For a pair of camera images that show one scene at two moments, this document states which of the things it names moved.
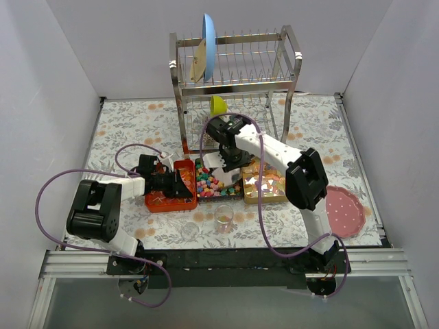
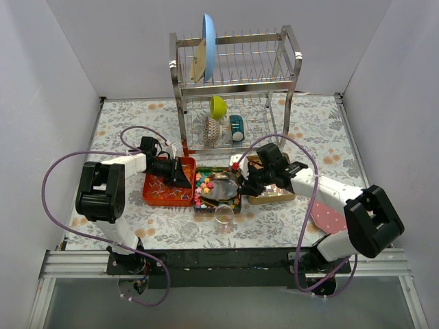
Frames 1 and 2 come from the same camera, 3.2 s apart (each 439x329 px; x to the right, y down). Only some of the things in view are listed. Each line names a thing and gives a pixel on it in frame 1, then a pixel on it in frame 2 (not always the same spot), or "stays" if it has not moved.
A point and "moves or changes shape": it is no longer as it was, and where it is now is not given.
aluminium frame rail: [387, 263] stays
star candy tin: [209, 189] moves or changes shape
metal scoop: [228, 178] moves or changes shape
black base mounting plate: [226, 268] stays
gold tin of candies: [274, 186] stays
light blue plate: [209, 46] stays
